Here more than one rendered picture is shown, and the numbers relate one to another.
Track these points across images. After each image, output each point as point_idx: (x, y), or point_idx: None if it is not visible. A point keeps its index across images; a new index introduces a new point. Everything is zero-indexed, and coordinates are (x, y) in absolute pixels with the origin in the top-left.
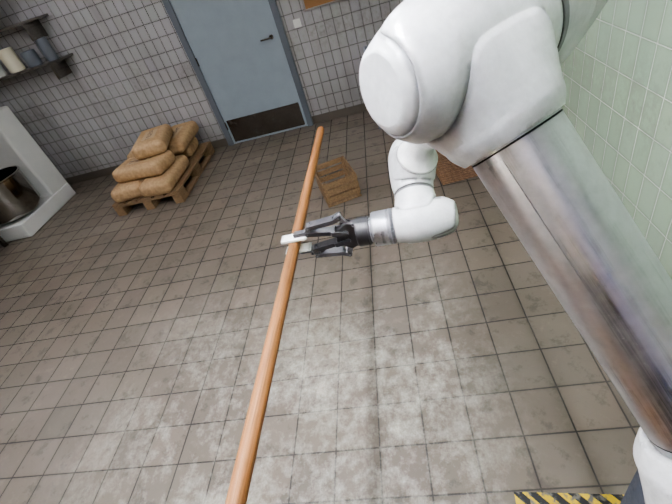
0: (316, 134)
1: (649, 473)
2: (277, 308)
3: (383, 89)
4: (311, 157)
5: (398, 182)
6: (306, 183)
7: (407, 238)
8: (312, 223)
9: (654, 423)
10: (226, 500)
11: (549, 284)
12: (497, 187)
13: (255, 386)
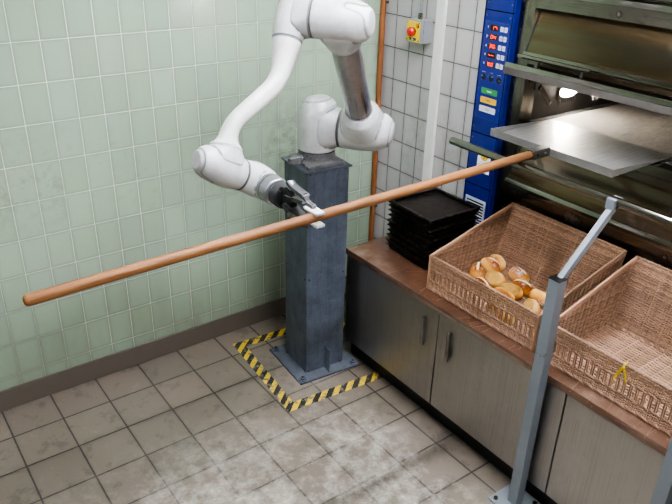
0: (61, 286)
1: (374, 120)
2: (382, 192)
3: (372, 20)
4: (150, 260)
5: (244, 164)
6: (220, 239)
7: None
8: (303, 192)
9: (370, 103)
10: (472, 169)
11: (361, 79)
12: (360, 51)
13: (430, 180)
